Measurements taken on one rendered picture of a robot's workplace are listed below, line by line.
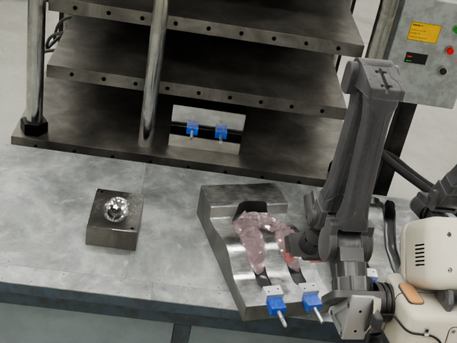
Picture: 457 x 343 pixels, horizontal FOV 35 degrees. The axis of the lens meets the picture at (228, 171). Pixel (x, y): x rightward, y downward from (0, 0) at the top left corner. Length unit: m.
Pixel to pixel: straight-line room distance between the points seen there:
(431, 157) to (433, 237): 3.35
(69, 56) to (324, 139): 1.07
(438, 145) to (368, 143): 3.53
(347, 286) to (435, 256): 0.19
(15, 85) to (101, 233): 2.76
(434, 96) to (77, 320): 1.53
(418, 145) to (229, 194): 2.81
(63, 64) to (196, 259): 0.92
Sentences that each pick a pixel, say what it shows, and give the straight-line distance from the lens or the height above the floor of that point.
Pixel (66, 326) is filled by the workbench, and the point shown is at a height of 0.61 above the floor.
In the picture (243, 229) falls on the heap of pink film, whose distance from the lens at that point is 2.18.
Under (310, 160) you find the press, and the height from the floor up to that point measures 0.78.
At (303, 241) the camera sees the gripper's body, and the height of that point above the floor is 1.10.
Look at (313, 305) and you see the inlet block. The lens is 2.03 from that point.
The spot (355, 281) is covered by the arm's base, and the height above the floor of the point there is 1.23.
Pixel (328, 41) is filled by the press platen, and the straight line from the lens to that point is 2.60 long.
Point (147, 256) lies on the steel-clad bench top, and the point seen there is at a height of 0.80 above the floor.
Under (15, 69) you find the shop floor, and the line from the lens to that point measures 5.05.
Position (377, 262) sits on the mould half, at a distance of 2.23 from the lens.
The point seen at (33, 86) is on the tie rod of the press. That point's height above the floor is 0.98.
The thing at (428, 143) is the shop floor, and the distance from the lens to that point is 5.03.
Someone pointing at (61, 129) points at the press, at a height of 0.79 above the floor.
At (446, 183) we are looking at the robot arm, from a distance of 2.01.
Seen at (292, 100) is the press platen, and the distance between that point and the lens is 2.68.
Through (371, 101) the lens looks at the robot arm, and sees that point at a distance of 1.49.
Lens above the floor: 2.18
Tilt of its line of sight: 32 degrees down
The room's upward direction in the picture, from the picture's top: 11 degrees clockwise
